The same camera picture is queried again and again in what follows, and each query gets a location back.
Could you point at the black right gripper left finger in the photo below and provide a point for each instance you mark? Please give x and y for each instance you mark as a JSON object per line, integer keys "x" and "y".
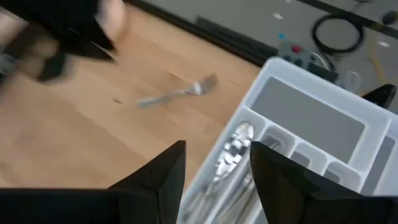
{"x": 140, "y": 202}

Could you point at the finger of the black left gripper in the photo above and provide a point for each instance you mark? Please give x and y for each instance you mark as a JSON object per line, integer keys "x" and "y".
{"x": 93, "y": 35}
{"x": 90, "y": 53}

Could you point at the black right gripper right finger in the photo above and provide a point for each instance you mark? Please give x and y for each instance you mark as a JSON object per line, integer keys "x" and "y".
{"x": 295, "y": 199}

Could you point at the silver fork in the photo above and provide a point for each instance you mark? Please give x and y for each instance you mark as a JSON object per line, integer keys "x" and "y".
{"x": 186, "y": 91}
{"x": 239, "y": 196}

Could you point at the white plastic cutlery tray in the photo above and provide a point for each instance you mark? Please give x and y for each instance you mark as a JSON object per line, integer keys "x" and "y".
{"x": 311, "y": 84}

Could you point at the grey power strip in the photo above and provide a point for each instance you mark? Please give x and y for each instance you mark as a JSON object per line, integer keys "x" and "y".
{"x": 295, "y": 53}

